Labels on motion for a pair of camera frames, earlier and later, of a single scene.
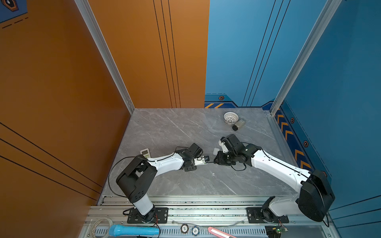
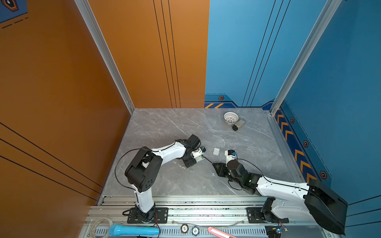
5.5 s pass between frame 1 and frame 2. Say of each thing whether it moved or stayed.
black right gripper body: moved
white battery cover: stayed
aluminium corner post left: stayed
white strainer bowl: stayed
